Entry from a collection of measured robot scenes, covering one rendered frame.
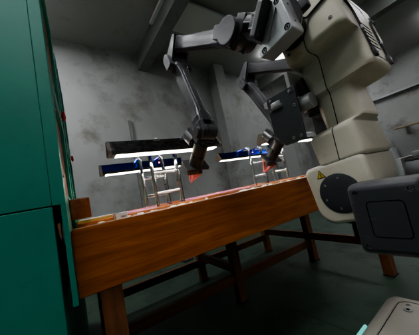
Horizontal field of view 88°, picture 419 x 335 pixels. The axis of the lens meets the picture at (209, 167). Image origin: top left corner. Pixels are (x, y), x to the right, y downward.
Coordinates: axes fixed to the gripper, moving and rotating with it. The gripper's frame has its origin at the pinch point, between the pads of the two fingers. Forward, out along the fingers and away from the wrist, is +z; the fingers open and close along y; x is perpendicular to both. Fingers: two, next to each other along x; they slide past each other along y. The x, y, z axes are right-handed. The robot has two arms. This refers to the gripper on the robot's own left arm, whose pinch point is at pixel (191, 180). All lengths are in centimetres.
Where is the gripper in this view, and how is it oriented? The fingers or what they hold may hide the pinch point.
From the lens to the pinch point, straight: 95.2
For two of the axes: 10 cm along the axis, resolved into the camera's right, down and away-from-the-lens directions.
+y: -8.5, 1.1, -5.1
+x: 4.6, 6.3, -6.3
